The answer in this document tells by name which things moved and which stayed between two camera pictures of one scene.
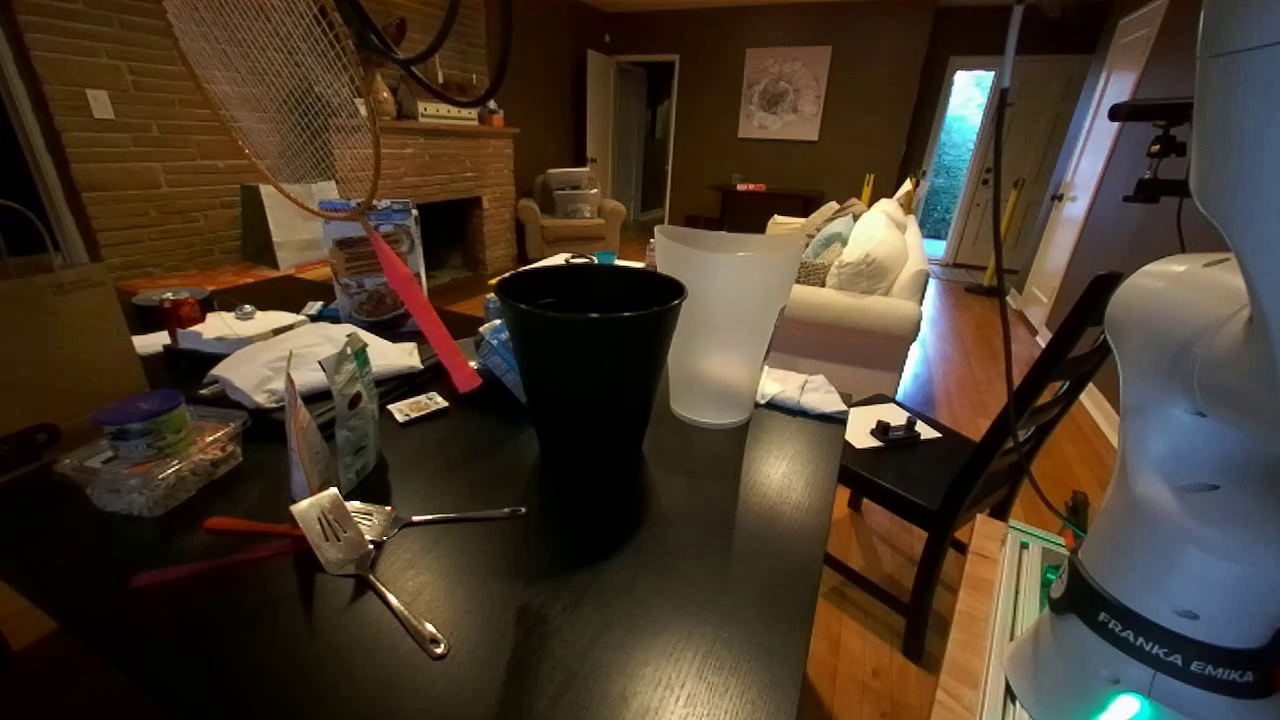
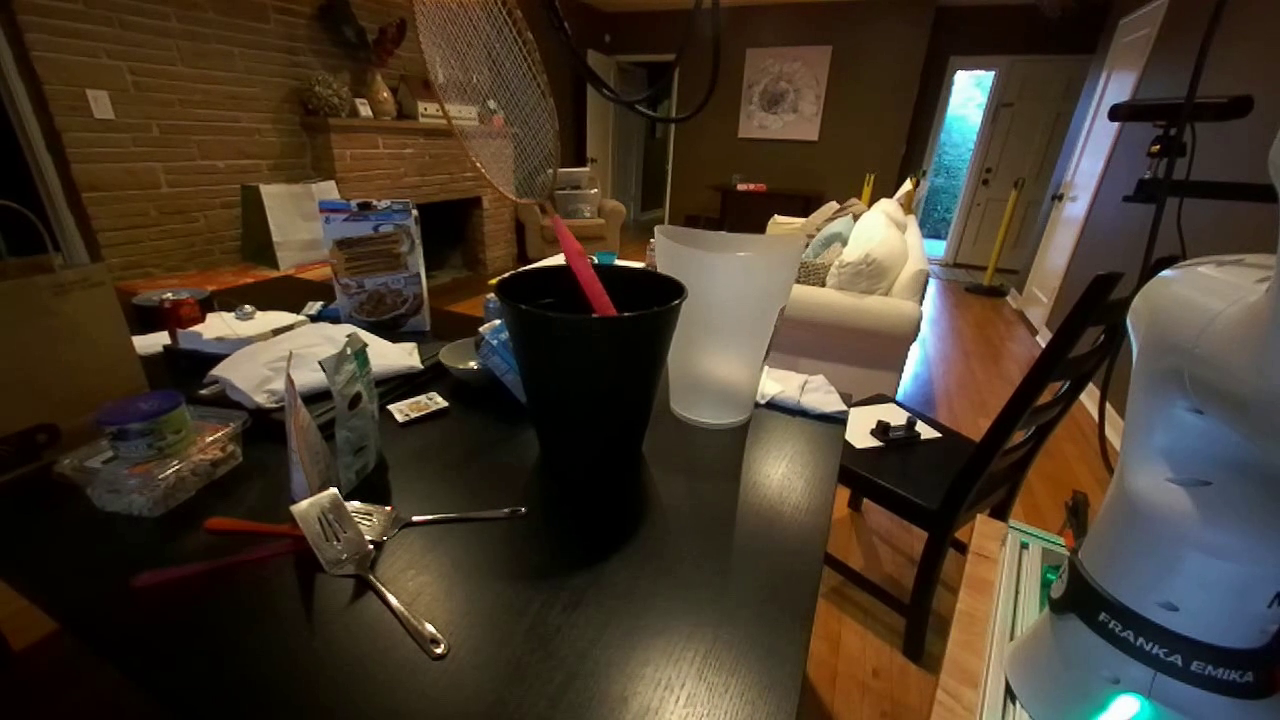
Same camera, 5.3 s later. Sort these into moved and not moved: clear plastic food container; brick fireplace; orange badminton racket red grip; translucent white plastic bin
Moved: orange badminton racket red grip
Not moved: translucent white plastic bin; clear plastic food container; brick fireplace
